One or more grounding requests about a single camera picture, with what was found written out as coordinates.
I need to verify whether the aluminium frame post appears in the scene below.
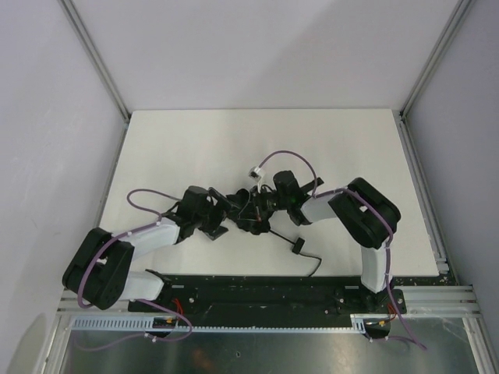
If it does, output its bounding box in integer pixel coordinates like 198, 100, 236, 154
58, 0, 131, 124
399, 0, 476, 119

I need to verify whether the right aluminium frame post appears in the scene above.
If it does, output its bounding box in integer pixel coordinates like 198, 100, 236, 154
399, 0, 476, 119

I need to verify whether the aluminium frame side rail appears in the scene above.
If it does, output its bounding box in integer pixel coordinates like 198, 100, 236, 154
393, 111, 480, 318

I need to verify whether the left aluminium frame post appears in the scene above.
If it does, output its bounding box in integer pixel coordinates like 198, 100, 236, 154
58, 0, 131, 124

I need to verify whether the grey slotted cable duct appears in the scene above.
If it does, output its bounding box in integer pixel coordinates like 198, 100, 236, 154
70, 315, 388, 333

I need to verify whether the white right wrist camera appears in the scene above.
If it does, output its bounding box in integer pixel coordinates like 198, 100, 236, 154
248, 166, 266, 184

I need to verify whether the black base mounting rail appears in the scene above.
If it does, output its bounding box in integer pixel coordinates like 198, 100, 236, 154
128, 275, 407, 327

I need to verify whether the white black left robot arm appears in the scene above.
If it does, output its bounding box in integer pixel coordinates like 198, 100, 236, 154
62, 186, 231, 310

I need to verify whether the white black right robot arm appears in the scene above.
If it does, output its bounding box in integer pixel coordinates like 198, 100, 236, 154
252, 171, 402, 302

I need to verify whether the black folding umbrella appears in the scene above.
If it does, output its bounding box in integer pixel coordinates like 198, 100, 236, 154
226, 171, 324, 277

